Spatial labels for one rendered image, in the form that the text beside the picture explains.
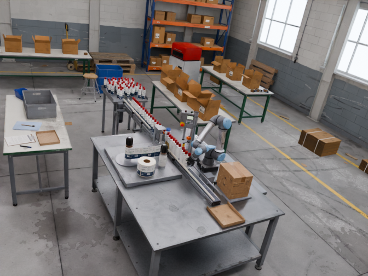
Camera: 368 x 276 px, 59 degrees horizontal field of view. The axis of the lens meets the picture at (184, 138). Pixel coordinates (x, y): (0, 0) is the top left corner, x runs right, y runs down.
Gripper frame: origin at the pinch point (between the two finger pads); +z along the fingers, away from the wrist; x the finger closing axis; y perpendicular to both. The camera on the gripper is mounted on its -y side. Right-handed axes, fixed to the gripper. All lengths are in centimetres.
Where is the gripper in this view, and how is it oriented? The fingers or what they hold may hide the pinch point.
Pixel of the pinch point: (189, 165)
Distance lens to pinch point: 382.0
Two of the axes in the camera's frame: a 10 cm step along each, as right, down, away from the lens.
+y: -8.7, 0.9, -4.8
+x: 3.4, 8.3, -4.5
